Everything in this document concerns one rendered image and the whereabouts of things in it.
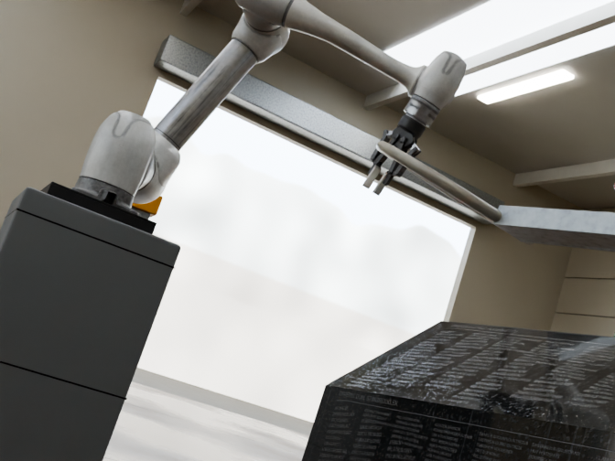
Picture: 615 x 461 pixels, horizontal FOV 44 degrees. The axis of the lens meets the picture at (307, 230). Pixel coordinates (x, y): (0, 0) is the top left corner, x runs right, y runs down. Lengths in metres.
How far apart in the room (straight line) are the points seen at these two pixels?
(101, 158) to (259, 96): 6.38
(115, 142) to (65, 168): 5.99
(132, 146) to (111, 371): 0.59
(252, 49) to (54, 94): 5.90
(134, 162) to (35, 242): 0.36
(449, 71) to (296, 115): 6.40
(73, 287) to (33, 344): 0.16
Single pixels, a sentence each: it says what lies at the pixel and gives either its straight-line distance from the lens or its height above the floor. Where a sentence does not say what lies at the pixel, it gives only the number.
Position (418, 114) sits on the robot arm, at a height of 1.37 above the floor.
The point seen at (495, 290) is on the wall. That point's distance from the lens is 10.22.
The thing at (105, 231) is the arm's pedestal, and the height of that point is 0.76.
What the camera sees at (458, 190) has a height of 1.11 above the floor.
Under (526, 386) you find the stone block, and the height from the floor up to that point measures 0.69.
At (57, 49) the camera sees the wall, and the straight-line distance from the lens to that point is 8.27.
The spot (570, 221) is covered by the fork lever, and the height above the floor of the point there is 1.09.
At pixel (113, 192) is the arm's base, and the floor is 0.88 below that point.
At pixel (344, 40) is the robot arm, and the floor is 1.52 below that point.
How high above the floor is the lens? 0.58
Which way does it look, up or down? 11 degrees up
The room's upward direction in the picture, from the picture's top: 19 degrees clockwise
